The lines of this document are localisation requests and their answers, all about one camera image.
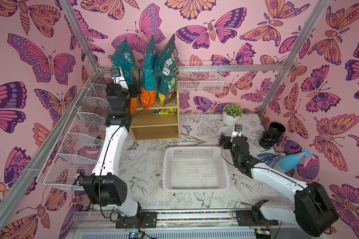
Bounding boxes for teal orange fertilizer bag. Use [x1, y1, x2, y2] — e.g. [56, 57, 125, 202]
[112, 40, 140, 114]
[140, 36, 158, 110]

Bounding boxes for small yellow packet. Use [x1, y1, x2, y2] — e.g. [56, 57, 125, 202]
[154, 108, 177, 116]

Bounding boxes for dark green soil bag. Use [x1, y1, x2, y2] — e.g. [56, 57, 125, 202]
[154, 34, 179, 106]

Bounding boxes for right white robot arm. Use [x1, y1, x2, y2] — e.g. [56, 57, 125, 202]
[219, 134, 339, 237]

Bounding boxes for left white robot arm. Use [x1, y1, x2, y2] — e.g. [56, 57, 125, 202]
[81, 83, 141, 218]

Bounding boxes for wooden three-tier shelf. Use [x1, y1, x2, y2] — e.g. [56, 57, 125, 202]
[130, 93, 180, 141]

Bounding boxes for potted green succulent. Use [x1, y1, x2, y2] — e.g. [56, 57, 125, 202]
[222, 103, 243, 126]

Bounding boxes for stacked black plant pots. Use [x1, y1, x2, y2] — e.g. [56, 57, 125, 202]
[258, 121, 286, 149]

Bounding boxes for white plastic basket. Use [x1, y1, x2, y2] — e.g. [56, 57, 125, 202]
[162, 146, 230, 193]

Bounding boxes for blue gardening glove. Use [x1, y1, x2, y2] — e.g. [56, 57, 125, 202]
[257, 153, 283, 168]

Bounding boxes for teal spray bottle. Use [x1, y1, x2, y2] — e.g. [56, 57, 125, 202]
[277, 149, 316, 172]

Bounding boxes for black item in rack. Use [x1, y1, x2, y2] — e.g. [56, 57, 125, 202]
[73, 169, 86, 186]

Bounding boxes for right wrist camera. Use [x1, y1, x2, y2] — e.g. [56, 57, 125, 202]
[231, 124, 243, 138]

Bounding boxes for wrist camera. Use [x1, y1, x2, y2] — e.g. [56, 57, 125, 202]
[110, 67, 129, 90]
[231, 124, 243, 138]

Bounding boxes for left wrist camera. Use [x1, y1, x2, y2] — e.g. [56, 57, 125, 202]
[110, 67, 129, 90]

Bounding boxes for white wire wall basket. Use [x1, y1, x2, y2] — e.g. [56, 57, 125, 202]
[178, 60, 224, 94]

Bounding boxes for white wire basket rack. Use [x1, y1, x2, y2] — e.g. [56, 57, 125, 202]
[39, 83, 109, 190]

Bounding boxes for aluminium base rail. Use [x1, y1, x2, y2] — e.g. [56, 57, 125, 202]
[68, 209, 311, 239]

